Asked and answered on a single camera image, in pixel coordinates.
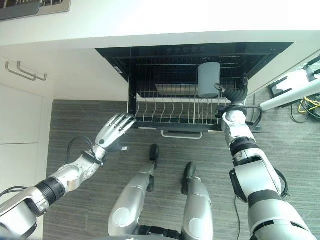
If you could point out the black floor device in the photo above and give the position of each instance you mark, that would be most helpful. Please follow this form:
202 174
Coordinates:
278 88

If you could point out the silver robot left leg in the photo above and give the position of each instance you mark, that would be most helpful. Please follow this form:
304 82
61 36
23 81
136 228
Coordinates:
135 197

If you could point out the steel tray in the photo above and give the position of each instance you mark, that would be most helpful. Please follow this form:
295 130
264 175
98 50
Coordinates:
175 89

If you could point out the black built-in dishwasher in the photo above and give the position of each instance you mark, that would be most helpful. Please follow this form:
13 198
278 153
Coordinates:
190 75

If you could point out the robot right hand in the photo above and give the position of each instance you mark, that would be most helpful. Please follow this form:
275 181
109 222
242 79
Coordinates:
235 94

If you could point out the silver robot leg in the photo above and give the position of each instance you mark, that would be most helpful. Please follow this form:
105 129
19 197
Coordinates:
197 202
135 197

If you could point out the silver robot right leg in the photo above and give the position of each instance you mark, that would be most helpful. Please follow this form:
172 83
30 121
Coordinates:
197 202

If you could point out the steel sink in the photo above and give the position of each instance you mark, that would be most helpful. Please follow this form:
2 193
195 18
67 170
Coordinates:
30 7

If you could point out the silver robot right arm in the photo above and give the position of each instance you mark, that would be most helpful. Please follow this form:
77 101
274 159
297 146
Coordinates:
255 172

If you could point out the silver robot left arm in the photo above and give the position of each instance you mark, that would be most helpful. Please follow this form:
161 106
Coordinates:
50 186

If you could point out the grey cup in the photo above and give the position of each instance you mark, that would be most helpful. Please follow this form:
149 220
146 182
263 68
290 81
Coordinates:
208 78

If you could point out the white stand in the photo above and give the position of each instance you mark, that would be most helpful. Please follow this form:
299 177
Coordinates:
295 90

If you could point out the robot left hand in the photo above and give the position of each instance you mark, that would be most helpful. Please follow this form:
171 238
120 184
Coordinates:
108 135

